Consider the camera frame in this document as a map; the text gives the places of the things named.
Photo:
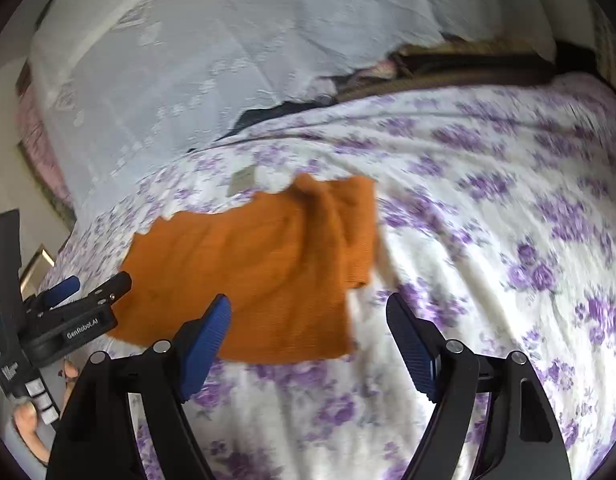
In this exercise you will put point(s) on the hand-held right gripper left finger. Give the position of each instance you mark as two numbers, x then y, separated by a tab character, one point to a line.
208	340

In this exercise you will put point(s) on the white lace cloth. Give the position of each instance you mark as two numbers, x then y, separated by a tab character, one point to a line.
213	35

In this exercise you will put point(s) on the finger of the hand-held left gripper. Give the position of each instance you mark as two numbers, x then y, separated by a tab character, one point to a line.
63	290
113	287

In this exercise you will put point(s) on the pink cloth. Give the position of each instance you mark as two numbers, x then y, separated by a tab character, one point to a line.
35	140

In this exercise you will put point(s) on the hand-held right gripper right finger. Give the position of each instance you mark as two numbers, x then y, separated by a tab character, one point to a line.
413	345

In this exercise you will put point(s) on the gold picture frame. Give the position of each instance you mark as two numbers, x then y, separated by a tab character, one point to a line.
37	270

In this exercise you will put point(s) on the black lace garment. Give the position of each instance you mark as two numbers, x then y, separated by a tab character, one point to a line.
258	115

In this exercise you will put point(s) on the orange knit sweater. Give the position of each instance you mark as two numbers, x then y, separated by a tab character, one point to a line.
263	270

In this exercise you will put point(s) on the grey paper hang tag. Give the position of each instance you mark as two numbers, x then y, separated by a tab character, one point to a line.
242	181

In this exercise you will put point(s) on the beige checked cloth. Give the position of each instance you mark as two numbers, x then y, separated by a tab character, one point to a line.
610	45

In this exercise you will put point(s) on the brown woven blanket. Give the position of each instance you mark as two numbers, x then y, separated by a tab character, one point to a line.
463	77

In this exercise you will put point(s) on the purple floral bedsheet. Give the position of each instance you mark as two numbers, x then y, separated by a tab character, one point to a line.
488	210

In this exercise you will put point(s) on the pile of pale clothes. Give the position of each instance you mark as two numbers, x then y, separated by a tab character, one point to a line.
387	67

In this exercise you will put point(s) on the person's left hand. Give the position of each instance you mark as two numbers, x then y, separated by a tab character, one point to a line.
30	430

